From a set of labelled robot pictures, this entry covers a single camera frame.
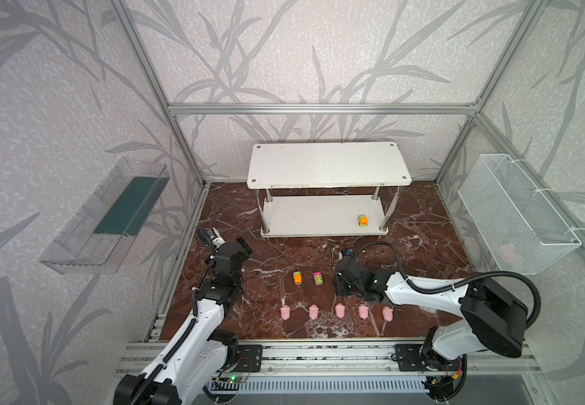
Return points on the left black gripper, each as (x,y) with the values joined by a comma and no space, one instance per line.
(237,248)

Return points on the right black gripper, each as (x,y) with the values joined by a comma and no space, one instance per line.
(346,276)

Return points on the pink green toy car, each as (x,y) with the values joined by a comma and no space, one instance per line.
(318,280)

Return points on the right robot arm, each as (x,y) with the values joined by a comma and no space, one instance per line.
(491,317)

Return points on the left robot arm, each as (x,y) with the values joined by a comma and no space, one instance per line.
(199,349)

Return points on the white two-tier shelf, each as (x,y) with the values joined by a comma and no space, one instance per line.
(320,189)

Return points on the pink toy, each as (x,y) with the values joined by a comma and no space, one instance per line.
(313,312)
(388,313)
(340,310)
(363,312)
(285,312)

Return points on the pink toy middle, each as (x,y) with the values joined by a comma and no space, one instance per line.
(340,310)

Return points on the pink toy rightmost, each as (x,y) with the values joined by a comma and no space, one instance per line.
(388,313)

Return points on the pink object in basket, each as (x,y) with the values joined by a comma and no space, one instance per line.
(510,255)

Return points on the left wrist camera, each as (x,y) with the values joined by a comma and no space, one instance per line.
(210,237)

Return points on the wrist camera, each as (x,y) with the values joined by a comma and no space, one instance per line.
(210,237)
(346,252)

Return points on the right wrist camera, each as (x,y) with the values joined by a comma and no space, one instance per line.
(346,252)

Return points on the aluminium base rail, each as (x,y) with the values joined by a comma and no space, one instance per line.
(369,357)

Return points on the clear plastic wall bin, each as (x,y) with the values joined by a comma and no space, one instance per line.
(102,232)

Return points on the white wire mesh basket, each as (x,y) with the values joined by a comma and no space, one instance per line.
(508,207)

